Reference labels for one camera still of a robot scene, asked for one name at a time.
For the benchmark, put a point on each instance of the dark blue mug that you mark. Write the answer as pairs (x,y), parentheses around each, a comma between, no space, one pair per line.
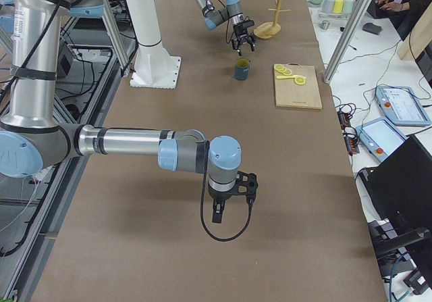
(241,69)

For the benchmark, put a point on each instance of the wooden cup storage rack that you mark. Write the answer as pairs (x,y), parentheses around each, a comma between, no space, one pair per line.
(268,30)

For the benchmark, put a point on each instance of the small metal cup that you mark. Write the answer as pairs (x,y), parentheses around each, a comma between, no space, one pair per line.
(324,25)

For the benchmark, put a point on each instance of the grey cup lying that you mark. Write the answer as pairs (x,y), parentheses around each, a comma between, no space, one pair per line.
(328,6)

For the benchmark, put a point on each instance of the yellow cup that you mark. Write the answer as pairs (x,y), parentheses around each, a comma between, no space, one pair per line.
(338,6)

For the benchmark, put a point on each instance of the light blue cup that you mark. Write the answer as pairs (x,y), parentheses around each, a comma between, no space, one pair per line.
(348,6)

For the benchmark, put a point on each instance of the overlapping lemon slices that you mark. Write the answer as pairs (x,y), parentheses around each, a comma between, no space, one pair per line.
(282,70)

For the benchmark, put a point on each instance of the yellow plastic knife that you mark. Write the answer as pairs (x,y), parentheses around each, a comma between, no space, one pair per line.
(281,77)

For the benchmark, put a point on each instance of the single lemon slice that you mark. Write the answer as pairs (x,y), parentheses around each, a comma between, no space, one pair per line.
(300,79)

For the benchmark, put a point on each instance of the wooden cutting board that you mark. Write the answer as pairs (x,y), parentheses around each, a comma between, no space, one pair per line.
(290,94)

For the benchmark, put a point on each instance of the far blue teach pendant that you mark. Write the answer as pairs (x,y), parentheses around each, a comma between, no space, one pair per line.
(401,106)

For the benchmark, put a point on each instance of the blue teach pendant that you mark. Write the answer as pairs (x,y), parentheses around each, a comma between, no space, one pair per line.
(401,106)
(381,137)

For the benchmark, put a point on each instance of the near blue teach pendant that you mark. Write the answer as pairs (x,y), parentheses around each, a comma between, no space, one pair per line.
(381,137)

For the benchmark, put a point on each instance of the black computer monitor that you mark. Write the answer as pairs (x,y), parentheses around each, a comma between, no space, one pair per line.
(400,187)

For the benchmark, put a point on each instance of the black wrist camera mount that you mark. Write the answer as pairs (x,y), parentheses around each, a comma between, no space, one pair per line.
(246,185)

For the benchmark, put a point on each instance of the white pedestal column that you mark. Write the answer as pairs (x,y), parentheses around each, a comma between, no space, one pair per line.
(154,67)

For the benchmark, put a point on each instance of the aluminium frame post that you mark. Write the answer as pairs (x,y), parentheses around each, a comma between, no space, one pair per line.
(356,16)

